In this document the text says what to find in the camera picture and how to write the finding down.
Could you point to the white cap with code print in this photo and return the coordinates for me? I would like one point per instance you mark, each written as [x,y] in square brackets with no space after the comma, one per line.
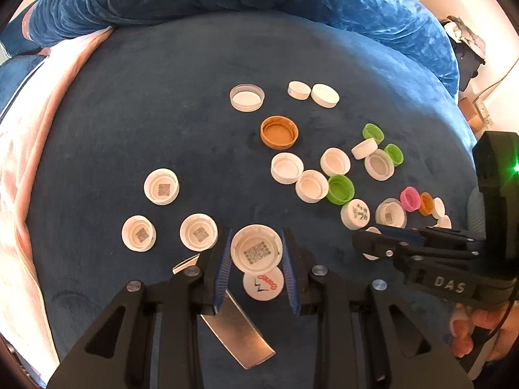
[161,186]
[198,231]
[138,233]
[255,251]
[355,214]

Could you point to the pile of clothes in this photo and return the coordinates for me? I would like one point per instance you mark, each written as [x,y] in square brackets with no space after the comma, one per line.
[466,40]

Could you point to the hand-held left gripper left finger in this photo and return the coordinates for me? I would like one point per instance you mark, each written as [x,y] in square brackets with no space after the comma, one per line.
[223,275]

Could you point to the brown bottle cap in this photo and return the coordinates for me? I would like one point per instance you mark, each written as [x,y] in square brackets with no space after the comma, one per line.
[279,132]

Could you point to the white cap with logo print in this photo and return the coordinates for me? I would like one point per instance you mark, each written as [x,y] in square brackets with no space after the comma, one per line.
[261,287]

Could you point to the person's right hand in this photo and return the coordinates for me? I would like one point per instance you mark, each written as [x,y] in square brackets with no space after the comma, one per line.
[462,330]

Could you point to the white bottle cap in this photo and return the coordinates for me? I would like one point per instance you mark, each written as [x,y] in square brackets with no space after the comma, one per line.
[443,222]
[369,256]
[438,207]
[335,161]
[379,165]
[364,148]
[299,90]
[287,167]
[325,95]
[312,185]

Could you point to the orange bottle cap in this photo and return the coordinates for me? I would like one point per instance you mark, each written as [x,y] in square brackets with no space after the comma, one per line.
[425,204]

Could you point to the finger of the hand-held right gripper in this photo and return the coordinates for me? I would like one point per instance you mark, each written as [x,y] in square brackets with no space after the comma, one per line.
[379,245]
[395,231]

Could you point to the cardboard box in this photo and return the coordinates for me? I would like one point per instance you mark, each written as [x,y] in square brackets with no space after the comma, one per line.
[470,109]

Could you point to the green bottle cap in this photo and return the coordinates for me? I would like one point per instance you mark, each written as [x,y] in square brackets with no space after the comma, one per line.
[394,154]
[373,133]
[341,189]

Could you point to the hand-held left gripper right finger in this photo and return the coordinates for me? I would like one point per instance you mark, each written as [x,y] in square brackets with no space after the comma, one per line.
[290,279]

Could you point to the translucent cap with code print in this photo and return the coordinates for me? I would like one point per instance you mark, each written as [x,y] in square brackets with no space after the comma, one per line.
[391,214]

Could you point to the pink bottle cap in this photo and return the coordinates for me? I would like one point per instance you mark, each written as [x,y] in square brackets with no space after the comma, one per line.
[410,198]

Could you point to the pink blanket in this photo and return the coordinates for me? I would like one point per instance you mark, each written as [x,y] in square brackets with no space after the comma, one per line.
[24,170]

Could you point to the translucent wide bottle cap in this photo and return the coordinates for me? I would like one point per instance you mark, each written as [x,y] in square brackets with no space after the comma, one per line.
[247,98]

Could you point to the blue cushion with white piping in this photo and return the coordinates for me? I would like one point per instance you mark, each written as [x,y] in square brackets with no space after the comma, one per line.
[16,77]

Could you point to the flat metal blade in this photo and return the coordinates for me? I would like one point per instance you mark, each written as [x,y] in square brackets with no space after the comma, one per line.
[239,332]

